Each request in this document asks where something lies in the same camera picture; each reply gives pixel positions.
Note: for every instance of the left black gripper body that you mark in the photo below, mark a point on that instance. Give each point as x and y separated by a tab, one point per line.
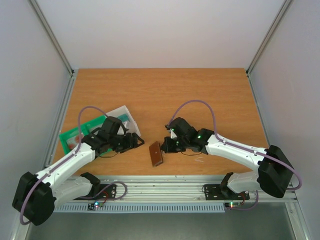
121	145

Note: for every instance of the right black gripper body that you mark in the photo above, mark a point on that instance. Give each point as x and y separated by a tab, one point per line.
169	144

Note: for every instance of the brown leather card holder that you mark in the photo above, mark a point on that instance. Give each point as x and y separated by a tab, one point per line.
156	155

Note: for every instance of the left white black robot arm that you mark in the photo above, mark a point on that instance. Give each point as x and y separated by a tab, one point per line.
37	195

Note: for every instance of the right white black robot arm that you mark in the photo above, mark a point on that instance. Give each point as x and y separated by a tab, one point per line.
270	170

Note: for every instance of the teal card in white tray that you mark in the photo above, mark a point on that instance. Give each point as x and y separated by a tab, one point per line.
124	118

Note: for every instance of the red patterned card in tray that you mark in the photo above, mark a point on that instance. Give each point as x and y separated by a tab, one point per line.
73	141

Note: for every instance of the white translucent tray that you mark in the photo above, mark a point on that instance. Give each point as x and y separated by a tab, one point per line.
131	126

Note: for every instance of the green plastic organizer tray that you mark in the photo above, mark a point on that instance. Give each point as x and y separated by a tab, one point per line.
86	128

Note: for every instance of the left small circuit board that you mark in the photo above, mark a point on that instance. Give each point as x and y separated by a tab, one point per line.
94	206

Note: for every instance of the small circuit board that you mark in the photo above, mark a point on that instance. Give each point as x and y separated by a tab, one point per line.
232	204
94	206

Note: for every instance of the right small circuit board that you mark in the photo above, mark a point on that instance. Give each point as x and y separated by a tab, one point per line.
232	204

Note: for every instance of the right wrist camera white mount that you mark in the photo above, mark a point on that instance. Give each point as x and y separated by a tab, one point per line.
173	135

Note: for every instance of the aluminium front rail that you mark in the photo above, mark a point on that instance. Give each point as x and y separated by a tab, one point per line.
163	188

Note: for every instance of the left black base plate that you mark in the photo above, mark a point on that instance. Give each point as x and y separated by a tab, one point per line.
101	192

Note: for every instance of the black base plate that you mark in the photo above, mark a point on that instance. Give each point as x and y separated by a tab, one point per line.
101	192
214	192

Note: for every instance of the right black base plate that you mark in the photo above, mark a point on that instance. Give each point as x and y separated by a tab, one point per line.
214	192

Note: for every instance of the slotted grey cable duct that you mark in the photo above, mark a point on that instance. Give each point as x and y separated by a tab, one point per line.
136	208

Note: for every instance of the left aluminium frame post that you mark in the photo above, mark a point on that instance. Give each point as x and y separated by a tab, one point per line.
47	28

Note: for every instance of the aluminium frame post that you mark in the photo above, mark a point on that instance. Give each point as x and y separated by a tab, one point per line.
47	28
269	34

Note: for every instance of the right aluminium frame post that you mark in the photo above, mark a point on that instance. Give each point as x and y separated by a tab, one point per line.
269	34

